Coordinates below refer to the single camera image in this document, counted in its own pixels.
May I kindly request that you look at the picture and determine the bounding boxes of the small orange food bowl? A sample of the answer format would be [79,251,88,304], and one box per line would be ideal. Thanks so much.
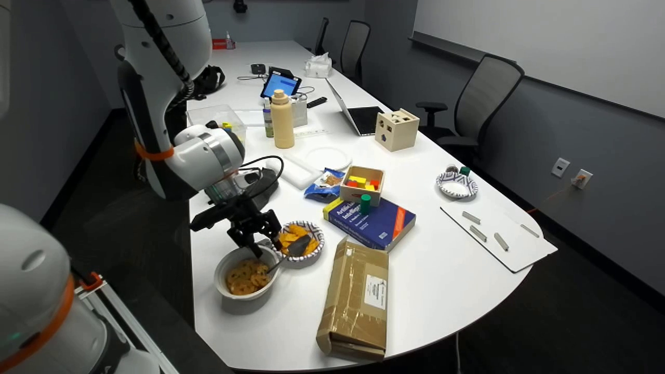
[275,221,324,266]

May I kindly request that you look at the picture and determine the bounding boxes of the tablet with blue screen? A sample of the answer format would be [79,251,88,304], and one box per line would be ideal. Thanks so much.
[258,66,305,102]

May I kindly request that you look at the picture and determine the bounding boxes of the clear plastic toy bin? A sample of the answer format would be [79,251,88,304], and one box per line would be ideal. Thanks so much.
[188,102,249,137]

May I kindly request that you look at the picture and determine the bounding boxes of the white round plate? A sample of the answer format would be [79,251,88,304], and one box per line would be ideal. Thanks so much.
[300,143,355,174]

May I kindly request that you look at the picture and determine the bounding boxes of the grey mesh office chair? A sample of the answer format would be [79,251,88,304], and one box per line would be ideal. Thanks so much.
[415,55,526,165]
[340,20,375,82]

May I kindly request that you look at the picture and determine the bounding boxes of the blue snack packet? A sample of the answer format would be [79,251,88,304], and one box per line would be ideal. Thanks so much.
[303,166,347,203]

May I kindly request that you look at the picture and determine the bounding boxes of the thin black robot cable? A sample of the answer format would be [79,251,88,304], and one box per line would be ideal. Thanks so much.
[237,155,287,200]

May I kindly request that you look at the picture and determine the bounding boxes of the wall whiteboard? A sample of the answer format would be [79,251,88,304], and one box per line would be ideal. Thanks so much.
[411,0,665,120]

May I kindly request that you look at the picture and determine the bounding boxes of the red and white box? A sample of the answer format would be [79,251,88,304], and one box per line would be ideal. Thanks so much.
[210,34,237,53]

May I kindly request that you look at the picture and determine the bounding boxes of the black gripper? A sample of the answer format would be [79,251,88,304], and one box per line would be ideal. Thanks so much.
[219,185,285,260]

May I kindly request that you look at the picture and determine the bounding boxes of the black corrugated cable conduit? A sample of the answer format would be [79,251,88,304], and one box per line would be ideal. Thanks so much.
[130,0,196,90]

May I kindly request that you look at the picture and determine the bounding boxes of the black office chair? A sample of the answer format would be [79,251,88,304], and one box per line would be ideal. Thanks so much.
[315,15,332,58]

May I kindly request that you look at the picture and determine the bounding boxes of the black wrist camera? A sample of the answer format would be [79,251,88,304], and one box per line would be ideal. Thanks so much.
[188,203,231,235]

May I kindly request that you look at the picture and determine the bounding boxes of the white clipboard with tools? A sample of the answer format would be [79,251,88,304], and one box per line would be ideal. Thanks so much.
[438,195,560,276]

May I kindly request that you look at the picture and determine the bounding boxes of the white bowl with crackers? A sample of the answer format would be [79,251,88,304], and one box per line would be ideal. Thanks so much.
[213,245,284,301]

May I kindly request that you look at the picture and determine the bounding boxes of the white plastic bag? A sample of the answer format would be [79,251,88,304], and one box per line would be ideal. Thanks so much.
[303,53,336,80]

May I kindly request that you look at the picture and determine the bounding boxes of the black headphones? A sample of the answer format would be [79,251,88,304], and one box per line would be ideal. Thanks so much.
[193,65,227,100]

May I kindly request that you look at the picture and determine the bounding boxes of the white carton box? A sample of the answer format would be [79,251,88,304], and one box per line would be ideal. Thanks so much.
[290,94,313,130]

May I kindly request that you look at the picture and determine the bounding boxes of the blue book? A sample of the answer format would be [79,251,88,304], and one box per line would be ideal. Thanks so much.
[324,195,419,251]

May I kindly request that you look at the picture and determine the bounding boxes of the grey laptop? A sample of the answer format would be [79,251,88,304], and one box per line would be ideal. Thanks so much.
[323,75,385,137]

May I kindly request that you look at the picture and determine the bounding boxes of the yellow block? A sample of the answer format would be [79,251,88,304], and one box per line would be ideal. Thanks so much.
[323,195,346,218]

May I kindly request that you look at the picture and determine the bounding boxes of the tripod with orange clamp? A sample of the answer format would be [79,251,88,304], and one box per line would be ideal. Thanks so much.
[69,268,184,374]

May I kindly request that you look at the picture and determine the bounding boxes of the cream plastic bottle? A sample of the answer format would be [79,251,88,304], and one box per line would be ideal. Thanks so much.
[268,90,298,152]

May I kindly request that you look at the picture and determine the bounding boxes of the wooden shape sorter cube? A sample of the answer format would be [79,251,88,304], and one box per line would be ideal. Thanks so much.
[375,108,422,155]

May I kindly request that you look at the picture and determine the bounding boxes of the white rolled towel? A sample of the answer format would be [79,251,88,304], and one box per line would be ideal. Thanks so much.
[277,155,321,192]

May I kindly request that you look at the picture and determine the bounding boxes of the coiled white cable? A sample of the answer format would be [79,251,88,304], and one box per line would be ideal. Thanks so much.
[435,168,481,203]

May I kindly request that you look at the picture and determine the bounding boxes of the small spray bottle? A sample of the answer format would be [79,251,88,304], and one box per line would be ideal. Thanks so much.
[260,95,277,139]

